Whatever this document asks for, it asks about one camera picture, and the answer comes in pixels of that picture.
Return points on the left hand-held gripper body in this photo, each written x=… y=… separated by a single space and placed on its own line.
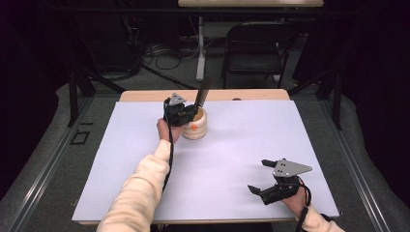
x=176 y=112

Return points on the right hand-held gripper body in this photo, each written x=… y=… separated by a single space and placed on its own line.
x=283 y=188

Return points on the cream ringed cup with duck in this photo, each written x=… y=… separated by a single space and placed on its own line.
x=197 y=129

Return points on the person's right hand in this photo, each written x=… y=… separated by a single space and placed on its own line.
x=295 y=203

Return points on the person's left hand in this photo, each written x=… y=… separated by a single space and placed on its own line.
x=165 y=131

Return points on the white metal table leg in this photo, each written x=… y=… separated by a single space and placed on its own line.
x=200 y=64

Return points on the black folding chair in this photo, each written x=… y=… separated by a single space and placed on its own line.
x=254 y=61

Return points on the black metal stand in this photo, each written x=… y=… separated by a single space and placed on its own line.
x=73 y=96
x=337 y=103

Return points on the light wooden background table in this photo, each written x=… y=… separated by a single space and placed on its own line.
x=251 y=3

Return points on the aluminium floor rail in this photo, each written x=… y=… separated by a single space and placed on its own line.
x=45 y=177
x=359 y=177

